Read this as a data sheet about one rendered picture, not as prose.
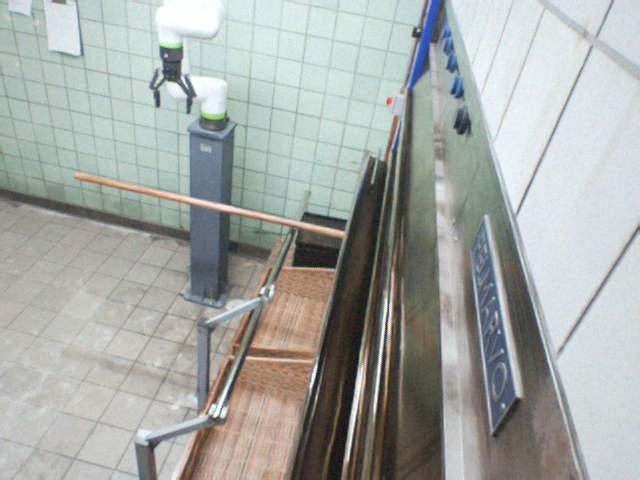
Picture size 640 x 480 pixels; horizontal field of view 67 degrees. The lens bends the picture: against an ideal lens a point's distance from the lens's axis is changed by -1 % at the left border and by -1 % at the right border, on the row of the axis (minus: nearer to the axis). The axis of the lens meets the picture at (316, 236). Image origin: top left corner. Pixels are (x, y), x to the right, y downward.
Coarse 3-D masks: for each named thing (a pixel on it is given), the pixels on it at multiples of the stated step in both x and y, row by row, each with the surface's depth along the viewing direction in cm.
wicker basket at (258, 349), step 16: (288, 272) 243; (304, 272) 242; (320, 272) 239; (288, 288) 250; (304, 288) 248; (320, 288) 245; (272, 304) 244; (288, 304) 245; (320, 304) 248; (272, 320) 235; (288, 320) 236; (304, 320) 237; (320, 320) 239; (240, 336) 207; (256, 336) 225; (272, 336) 227; (288, 336) 228; (304, 336) 229; (256, 352) 200; (272, 352) 198; (288, 352) 196; (304, 352) 194
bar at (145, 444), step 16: (304, 208) 211; (288, 240) 190; (272, 272) 173; (272, 288) 167; (256, 304) 168; (208, 320) 179; (224, 320) 175; (256, 320) 153; (208, 336) 182; (208, 352) 188; (240, 352) 142; (208, 368) 194; (240, 368) 138; (208, 384) 200; (224, 384) 133; (224, 400) 128; (208, 416) 126; (224, 416) 125; (144, 432) 141; (160, 432) 137; (176, 432) 134; (144, 448) 140; (144, 464) 145
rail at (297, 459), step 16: (368, 160) 196; (352, 224) 157; (336, 272) 137; (336, 288) 130; (336, 304) 126; (320, 352) 111; (320, 368) 108; (304, 416) 97; (304, 432) 95; (304, 448) 92
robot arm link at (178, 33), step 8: (160, 8) 180; (168, 8) 179; (176, 8) 180; (184, 8) 182; (160, 16) 179; (168, 16) 179; (176, 16) 179; (184, 16) 180; (160, 24) 180; (168, 24) 179; (176, 24) 180; (184, 24) 180; (160, 32) 183; (168, 32) 182; (176, 32) 182; (184, 32) 182; (160, 40) 185; (168, 40) 184; (176, 40) 185
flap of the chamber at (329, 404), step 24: (360, 168) 197; (384, 168) 201; (360, 216) 166; (360, 240) 155; (360, 264) 145; (360, 288) 137; (336, 312) 126; (360, 312) 129; (336, 336) 120; (360, 336) 123; (336, 360) 114; (336, 384) 109; (336, 408) 104; (312, 432) 98; (336, 432) 99; (312, 456) 94; (336, 456) 95
